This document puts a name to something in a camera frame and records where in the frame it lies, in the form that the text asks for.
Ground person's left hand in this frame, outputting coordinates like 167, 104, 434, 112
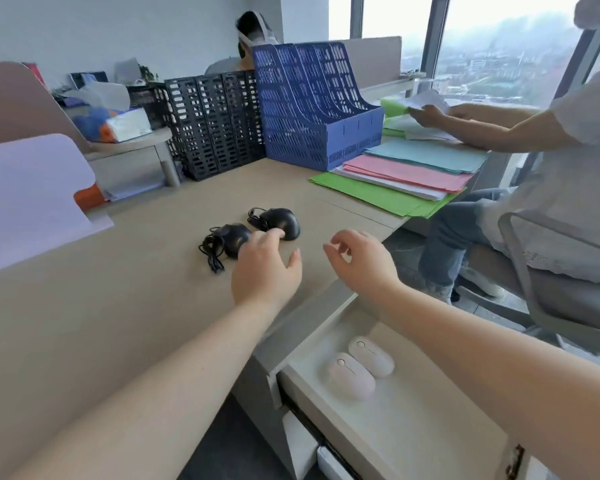
230, 229, 304, 308

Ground person's right hand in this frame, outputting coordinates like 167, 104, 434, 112
323, 230, 402, 296

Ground person's left forearm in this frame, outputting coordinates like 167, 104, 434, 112
7, 300, 301, 480

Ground person's right forearm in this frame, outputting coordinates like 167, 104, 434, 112
340, 282, 600, 480

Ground white paper sheets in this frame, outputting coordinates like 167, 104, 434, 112
329, 166, 449, 202

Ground pink paper sheets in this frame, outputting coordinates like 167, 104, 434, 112
342, 154, 477, 193

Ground teal paper sheets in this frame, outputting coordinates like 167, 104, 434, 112
364, 139, 489, 175

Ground blue plastic file organiser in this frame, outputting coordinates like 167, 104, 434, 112
252, 42, 385, 172

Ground light green paper folder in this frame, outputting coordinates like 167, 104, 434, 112
379, 97, 422, 139

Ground black plastic file organiser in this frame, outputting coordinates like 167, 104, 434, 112
164, 70, 267, 182

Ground white papers in hand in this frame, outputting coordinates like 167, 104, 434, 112
404, 89, 452, 115

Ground white closed drawer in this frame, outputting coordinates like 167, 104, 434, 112
279, 409, 353, 480

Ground white open drawer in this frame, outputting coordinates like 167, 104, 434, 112
275, 280, 533, 480

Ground beige desk shelf riser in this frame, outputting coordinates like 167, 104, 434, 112
82, 126, 182, 201

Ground grey desk partition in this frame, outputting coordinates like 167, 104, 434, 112
339, 36, 404, 89

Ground black mesh basket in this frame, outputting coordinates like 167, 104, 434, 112
126, 84, 170, 131

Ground tissue box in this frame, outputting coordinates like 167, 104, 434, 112
72, 107, 154, 144

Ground grey office chair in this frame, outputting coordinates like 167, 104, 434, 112
452, 211, 600, 371

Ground lavender desk divider panel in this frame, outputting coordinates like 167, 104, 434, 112
0, 133, 115, 279

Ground beige desk partition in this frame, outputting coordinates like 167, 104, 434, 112
0, 62, 92, 148

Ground black wired computer mouse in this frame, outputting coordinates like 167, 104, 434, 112
248, 208, 302, 242
198, 224, 254, 274

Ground pale pink wireless mouse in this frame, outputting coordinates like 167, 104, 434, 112
348, 336, 396, 379
328, 353, 376, 401

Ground dark window frame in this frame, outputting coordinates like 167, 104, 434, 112
420, 0, 454, 81

